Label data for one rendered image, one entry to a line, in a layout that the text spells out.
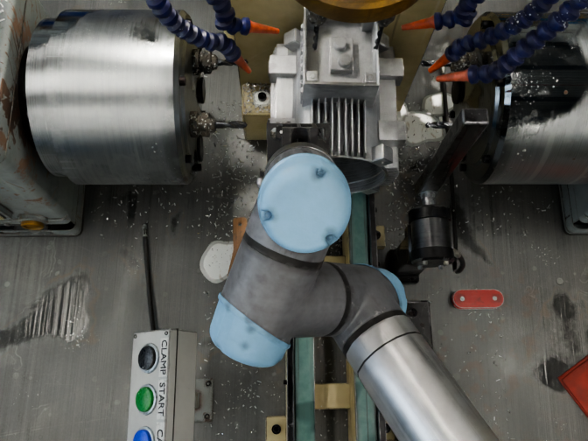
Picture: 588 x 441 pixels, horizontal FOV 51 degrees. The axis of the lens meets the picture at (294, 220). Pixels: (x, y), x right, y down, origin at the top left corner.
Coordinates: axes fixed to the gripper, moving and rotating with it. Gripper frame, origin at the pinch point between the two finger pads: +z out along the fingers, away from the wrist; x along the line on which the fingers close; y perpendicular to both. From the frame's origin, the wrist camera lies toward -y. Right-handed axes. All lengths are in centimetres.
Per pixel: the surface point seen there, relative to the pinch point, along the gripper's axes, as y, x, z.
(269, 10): 21.1, 3.3, 8.8
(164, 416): -27.6, 16.0, -15.8
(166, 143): 3.6, 16.9, -1.1
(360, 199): -7.3, -11.1, 15.1
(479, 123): 7.2, -19.9, -14.7
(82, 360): -34, 35, 13
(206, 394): -38.9, 14.3, 9.9
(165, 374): -23.2, 16.1, -13.3
